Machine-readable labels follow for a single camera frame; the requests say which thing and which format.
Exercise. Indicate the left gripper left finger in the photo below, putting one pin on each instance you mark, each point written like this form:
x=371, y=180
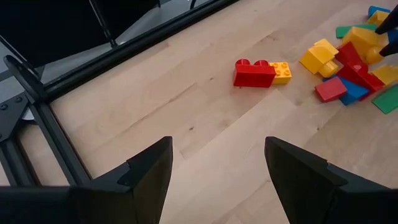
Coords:
x=140, y=193

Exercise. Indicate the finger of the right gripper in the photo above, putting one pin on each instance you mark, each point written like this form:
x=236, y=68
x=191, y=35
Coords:
x=390, y=23
x=392, y=49

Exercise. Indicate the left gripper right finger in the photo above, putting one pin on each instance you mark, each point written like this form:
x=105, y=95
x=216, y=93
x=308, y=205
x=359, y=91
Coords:
x=311, y=193

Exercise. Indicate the yellow one-stud block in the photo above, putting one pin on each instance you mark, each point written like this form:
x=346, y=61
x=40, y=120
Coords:
x=385, y=74
x=377, y=18
x=318, y=60

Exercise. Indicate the yellow two-stud large block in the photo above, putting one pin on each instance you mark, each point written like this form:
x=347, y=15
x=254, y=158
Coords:
x=362, y=39

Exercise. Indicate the green block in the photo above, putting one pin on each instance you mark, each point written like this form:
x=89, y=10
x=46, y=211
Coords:
x=387, y=99
x=343, y=31

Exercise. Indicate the yellow small block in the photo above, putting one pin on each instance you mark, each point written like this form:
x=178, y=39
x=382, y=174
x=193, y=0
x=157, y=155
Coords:
x=326, y=46

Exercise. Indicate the red small block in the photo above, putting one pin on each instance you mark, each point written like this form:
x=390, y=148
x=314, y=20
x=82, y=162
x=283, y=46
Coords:
x=330, y=89

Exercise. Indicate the yellow four-stud small brick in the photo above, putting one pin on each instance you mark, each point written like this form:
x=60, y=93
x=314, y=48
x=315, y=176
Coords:
x=281, y=72

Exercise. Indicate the red two-stud large block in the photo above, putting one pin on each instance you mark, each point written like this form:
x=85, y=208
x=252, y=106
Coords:
x=253, y=74
x=360, y=76

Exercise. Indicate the blue small block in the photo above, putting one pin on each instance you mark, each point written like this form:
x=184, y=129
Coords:
x=376, y=8
x=393, y=35

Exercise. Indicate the black folding partition screen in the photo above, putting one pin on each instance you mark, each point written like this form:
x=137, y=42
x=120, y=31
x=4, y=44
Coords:
x=46, y=25

